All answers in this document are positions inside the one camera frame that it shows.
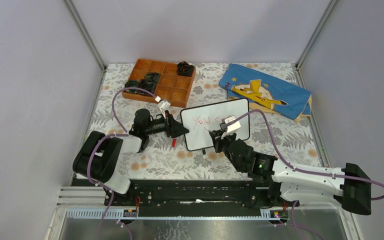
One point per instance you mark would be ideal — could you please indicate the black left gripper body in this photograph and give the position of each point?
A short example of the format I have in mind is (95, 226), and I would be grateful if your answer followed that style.
(158, 126)

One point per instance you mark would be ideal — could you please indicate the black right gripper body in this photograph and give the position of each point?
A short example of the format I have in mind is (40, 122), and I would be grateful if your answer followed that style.
(221, 145)

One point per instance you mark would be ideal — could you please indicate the white whiteboard black frame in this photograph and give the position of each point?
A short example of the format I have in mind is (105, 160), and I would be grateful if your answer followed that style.
(199, 120)

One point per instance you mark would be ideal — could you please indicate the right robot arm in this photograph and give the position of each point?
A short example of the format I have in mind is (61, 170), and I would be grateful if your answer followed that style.
(348, 187)

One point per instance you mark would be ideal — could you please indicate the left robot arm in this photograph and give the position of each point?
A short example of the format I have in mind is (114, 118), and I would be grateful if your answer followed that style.
(97, 158)

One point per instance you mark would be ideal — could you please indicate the floral tablecloth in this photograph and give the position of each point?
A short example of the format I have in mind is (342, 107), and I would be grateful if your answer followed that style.
(295, 140)

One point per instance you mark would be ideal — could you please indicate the wooden compartment tray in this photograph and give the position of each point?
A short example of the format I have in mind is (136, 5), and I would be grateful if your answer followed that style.
(150, 78)

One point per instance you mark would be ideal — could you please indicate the blue pikachu cloth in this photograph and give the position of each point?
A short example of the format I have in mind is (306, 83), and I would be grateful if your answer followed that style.
(267, 92)

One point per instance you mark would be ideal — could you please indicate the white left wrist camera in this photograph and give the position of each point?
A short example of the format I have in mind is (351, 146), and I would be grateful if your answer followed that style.
(163, 105)

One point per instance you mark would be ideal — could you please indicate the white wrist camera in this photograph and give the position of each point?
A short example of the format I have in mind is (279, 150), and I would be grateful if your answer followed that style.
(163, 105)
(230, 124)

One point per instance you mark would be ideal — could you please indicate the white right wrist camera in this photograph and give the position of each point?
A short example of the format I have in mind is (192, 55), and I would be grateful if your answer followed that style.
(230, 124)

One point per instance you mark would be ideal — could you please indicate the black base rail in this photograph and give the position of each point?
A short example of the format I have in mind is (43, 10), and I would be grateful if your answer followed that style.
(195, 198)

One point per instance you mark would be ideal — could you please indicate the aluminium frame post left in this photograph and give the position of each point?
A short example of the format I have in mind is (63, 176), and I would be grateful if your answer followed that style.
(73, 12)

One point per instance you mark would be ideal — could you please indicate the aluminium frame post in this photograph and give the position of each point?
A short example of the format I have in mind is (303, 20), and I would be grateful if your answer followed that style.
(318, 29)
(73, 12)

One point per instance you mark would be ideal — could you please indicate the aluminium frame post right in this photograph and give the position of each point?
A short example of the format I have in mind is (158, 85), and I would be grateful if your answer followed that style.
(318, 29)

